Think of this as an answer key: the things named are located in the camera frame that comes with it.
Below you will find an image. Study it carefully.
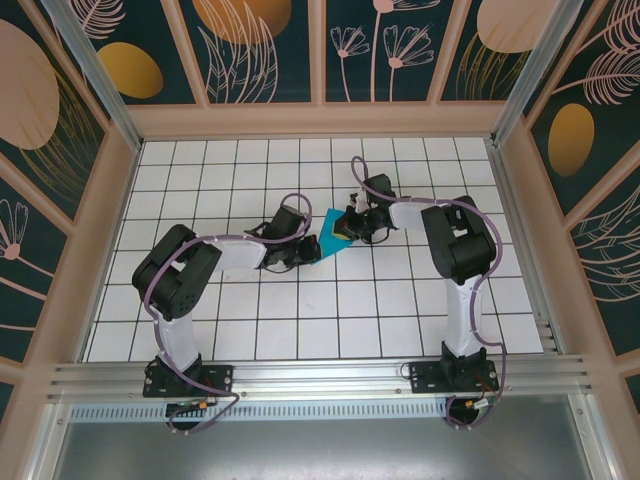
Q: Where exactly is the blue cloth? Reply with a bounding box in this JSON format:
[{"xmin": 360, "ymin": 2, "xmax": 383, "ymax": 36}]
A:
[{"xmin": 305, "ymin": 207, "xmax": 357, "ymax": 269}]

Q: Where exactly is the grey metal sheet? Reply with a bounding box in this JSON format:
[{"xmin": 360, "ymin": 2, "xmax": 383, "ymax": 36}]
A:
[{"xmin": 27, "ymin": 393, "xmax": 619, "ymax": 480}]

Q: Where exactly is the dark panel with pink flowers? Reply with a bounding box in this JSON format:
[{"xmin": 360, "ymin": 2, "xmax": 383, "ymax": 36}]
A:
[{"xmin": 325, "ymin": 0, "xmax": 435, "ymax": 103}]

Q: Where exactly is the dark panel with pale disc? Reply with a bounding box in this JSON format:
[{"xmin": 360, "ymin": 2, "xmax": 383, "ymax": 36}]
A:
[{"xmin": 439, "ymin": 0, "xmax": 546, "ymax": 102}]

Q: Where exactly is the dark panel with orange disc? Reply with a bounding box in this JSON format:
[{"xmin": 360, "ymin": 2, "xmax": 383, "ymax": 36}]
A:
[{"xmin": 178, "ymin": 0, "xmax": 317, "ymax": 105}]

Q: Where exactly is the small circuit board with connector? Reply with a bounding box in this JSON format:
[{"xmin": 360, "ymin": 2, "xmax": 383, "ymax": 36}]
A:
[
  {"xmin": 166, "ymin": 399, "xmax": 217, "ymax": 417},
  {"xmin": 459, "ymin": 397, "xmax": 501, "ymax": 417}
]

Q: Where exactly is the dark panel with gold oval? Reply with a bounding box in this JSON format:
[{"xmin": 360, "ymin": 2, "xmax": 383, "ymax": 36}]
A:
[{"xmin": 79, "ymin": 0, "xmax": 199, "ymax": 105}]

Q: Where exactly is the dark panel with large leaf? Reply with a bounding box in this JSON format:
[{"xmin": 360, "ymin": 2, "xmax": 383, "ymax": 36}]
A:
[{"xmin": 569, "ymin": 185, "xmax": 640, "ymax": 357}]

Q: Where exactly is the dark panel with single flower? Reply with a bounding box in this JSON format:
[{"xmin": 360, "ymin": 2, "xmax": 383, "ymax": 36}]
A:
[{"xmin": 0, "ymin": 174, "xmax": 69, "ymax": 362}]

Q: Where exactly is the dark panel with pale circle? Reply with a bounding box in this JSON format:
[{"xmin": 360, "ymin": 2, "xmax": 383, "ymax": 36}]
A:
[{"xmin": 0, "ymin": 0, "xmax": 109, "ymax": 224}]

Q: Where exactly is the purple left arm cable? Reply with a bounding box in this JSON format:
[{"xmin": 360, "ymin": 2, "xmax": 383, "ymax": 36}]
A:
[{"xmin": 141, "ymin": 193, "xmax": 314, "ymax": 435}]

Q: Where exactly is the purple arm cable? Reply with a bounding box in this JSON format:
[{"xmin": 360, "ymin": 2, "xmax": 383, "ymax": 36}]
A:
[
  {"xmin": 350, "ymin": 155, "xmax": 506, "ymax": 431},
  {"xmin": 141, "ymin": 193, "xmax": 314, "ymax": 435}
]

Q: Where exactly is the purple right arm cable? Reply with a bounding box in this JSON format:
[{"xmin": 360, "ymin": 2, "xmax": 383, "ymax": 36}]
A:
[{"xmin": 350, "ymin": 155, "xmax": 506, "ymax": 431}]

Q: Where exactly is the long aluminium mounting rail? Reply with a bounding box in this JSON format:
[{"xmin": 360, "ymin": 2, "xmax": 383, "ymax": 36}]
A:
[{"xmin": 47, "ymin": 353, "xmax": 597, "ymax": 402}]

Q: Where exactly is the aluminium side rail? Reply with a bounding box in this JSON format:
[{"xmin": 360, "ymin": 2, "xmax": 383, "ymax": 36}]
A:
[{"xmin": 485, "ymin": 138, "xmax": 569, "ymax": 357}]

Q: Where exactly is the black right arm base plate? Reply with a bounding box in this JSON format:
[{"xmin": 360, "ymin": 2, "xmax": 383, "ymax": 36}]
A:
[{"xmin": 408, "ymin": 359, "xmax": 499, "ymax": 394}]

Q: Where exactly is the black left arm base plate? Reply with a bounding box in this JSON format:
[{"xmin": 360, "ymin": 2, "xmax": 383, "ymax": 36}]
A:
[{"xmin": 143, "ymin": 363, "xmax": 236, "ymax": 399}]

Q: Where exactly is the slotted grey cable duct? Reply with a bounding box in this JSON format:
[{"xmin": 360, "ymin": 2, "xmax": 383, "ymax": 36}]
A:
[{"xmin": 69, "ymin": 402, "xmax": 451, "ymax": 422}]

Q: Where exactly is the aluminium corner post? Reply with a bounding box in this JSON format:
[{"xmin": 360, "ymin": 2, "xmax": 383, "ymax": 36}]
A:
[
  {"xmin": 39, "ymin": 0, "xmax": 145, "ymax": 152},
  {"xmin": 491, "ymin": 0, "xmax": 585, "ymax": 147}
]

